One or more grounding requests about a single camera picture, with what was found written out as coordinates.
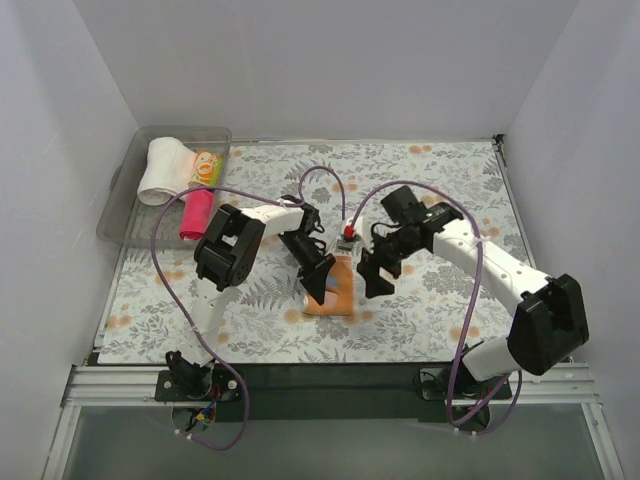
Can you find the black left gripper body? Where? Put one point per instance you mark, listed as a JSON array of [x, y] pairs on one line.
[[314, 268]]

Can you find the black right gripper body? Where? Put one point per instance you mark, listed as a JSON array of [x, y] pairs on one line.
[[377, 258]]

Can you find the orange blue patterned towel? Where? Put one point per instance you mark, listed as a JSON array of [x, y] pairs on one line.
[[339, 292]]

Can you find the red microfiber towel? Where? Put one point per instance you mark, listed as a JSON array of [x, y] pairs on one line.
[[196, 215]]

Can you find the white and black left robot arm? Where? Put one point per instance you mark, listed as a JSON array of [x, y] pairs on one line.
[[224, 258]]

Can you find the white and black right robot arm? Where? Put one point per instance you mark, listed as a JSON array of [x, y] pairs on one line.
[[548, 315]]

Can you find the orange patterned rolled towel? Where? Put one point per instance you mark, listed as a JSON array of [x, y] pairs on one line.
[[206, 169]]

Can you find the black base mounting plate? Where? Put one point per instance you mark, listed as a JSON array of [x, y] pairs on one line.
[[311, 391]]

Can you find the clear grey plastic tray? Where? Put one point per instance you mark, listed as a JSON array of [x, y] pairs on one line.
[[125, 221]]

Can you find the white rolled towel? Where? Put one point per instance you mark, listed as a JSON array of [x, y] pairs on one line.
[[169, 168]]

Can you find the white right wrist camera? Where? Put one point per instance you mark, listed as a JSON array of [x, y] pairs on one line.
[[357, 230]]

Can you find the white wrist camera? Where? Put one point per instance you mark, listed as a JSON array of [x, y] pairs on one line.
[[344, 245], [357, 230]]

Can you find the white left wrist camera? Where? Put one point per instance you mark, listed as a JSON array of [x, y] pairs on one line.
[[344, 245]]

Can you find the aluminium frame rail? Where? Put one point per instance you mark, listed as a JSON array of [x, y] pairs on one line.
[[566, 383]]

